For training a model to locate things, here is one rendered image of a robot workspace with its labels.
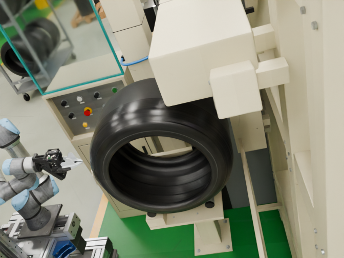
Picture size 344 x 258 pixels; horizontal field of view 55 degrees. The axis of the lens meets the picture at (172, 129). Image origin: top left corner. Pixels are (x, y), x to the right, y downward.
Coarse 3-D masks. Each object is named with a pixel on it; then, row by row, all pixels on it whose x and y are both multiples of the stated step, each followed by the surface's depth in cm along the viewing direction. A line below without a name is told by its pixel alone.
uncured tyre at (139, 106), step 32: (128, 96) 128; (160, 96) 123; (96, 128) 131; (128, 128) 119; (160, 128) 118; (192, 128) 119; (224, 128) 130; (96, 160) 130; (128, 160) 167; (160, 160) 169; (192, 160) 167; (224, 160) 128; (128, 192) 156; (160, 192) 162; (192, 192) 157
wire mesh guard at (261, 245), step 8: (240, 144) 161; (248, 168) 188; (248, 176) 144; (248, 184) 141; (248, 192) 138; (256, 208) 211; (256, 216) 128; (256, 224) 125; (256, 232) 123; (256, 240) 120; (264, 248) 184; (264, 256) 115
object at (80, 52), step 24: (0, 0) 171; (24, 0) 170; (48, 0) 170; (72, 0) 169; (0, 24) 179; (24, 24) 178; (48, 24) 178; (72, 24) 177; (96, 24) 177; (24, 48) 187; (48, 48) 187; (72, 48) 186; (96, 48) 186; (48, 72) 197; (72, 72) 196; (96, 72) 195; (120, 72) 195
